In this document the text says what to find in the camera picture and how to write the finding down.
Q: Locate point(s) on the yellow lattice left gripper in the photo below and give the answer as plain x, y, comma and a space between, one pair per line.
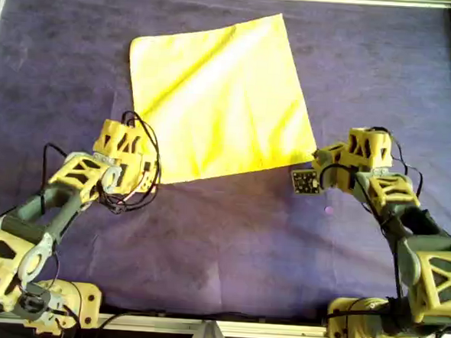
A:
120, 143

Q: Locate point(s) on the yellow lattice right gripper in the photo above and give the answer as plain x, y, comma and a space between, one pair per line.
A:
368, 151

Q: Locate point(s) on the yellow microfibre cloth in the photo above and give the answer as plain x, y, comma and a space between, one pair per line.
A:
222, 100

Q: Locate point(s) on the yellow grey left robot arm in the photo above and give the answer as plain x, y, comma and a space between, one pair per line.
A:
17, 256

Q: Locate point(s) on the yellow grey right robot arm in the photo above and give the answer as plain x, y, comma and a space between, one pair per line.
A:
433, 277

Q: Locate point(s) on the pink round sticker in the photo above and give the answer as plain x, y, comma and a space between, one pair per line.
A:
328, 210

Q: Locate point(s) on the purple table cover sheet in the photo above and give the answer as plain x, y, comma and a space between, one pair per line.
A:
221, 234

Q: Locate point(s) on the right wrist camera circuit board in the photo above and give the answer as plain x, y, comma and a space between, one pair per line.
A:
305, 181

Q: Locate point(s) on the yellow left arm base mount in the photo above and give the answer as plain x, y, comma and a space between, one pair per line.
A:
83, 302

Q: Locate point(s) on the yellow right arm base mount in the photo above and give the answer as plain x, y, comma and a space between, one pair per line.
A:
346, 322

